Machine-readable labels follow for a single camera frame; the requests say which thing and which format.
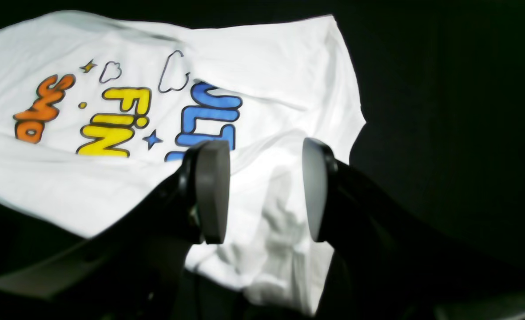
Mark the white printed t-shirt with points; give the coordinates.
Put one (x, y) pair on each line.
(95, 112)

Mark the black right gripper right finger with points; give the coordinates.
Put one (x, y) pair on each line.
(396, 266)

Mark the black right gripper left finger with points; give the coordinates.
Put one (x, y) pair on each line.
(131, 270)

